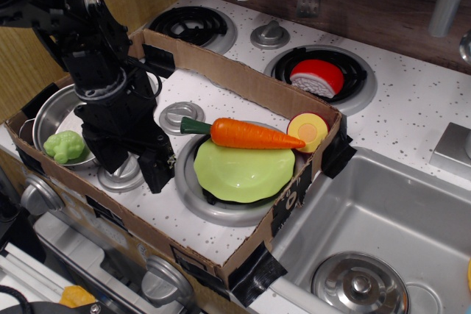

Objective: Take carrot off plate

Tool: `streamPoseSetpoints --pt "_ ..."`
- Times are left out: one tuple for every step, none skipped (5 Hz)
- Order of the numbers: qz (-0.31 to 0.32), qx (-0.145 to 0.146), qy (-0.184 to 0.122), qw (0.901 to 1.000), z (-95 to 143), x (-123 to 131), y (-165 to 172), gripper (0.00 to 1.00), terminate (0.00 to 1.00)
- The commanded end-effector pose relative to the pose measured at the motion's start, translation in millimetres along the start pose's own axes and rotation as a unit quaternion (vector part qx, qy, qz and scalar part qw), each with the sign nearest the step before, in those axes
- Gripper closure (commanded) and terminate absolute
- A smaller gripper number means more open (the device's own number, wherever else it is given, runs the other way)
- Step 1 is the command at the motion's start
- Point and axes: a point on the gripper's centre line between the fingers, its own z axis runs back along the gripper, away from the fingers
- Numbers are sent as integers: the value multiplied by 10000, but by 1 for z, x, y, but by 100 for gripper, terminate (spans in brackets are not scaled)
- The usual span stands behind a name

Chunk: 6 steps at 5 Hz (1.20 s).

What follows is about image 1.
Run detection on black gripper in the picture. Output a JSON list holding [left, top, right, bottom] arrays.
[[75, 67, 176, 193]]

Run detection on orange toy carrot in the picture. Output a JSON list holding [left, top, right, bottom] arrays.
[[180, 117, 305, 149]]

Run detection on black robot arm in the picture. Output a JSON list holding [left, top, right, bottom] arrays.
[[1, 0, 175, 193]]

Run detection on light green plastic plate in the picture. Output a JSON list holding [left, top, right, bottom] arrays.
[[194, 140, 296, 204]]

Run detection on silver stove knob front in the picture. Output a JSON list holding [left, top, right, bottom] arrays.
[[97, 155, 144, 193]]

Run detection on silver stove knob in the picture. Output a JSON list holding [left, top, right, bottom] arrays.
[[159, 101, 205, 135], [250, 20, 291, 49], [97, 155, 144, 193]]

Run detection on silver stove knob middle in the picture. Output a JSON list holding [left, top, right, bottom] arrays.
[[159, 101, 205, 135]]

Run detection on green toy broccoli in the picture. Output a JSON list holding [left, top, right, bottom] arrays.
[[43, 130, 85, 164]]

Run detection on small steel pot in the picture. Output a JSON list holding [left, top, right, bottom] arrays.
[[19, 85, 96, 168]]

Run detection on silver oven knob left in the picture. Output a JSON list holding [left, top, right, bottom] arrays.
[[21, 174, 65, 215]]

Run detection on silver oven knob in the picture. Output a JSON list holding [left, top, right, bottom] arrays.
[[141, 255, 194, 307], [21, 174, 65, 215]]

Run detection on silver oven knob right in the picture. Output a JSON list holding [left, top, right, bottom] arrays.
[[141, 255, 194, 307]]

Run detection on back left black burner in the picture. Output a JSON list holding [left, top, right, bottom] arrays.
[[146, 6, 238, 54]]

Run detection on black burner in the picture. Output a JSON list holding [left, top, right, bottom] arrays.
[[146, 6, 238, 54], [264, 45, 378, 115]]

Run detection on yellow object bottom left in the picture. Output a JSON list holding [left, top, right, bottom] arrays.
[[59, 285, 96, 308]]

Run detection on yellow red toy fruit half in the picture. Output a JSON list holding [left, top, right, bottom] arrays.
[[287, 113, 330, 154]]

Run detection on silver stove knob back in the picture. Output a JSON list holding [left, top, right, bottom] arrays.
[[250, 20, 291, 49]]

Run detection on brown cardboard fence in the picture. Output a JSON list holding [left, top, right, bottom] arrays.
[[6, 29, 343, 307]]

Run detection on red toy cheese wedge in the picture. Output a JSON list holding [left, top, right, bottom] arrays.
[[289, 59, 345, 99]]

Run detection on back right black burner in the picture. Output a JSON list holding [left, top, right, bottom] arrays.
[[264, 45, 378, 115]]

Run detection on steel pot lid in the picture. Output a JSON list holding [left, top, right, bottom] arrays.
[[311, 251, 409, 313]]

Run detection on steel sink basin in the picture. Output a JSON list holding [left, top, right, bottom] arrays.
[[272, 149, 470, 313]]

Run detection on silver faucet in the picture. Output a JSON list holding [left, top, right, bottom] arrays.
[[428, 0, 470, 73]]

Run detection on front right burner ring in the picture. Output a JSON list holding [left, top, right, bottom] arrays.
[[174, 121, 306, 228]]

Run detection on black cable bottom left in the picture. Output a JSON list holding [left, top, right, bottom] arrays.
[[0, 284, 34, 314]]

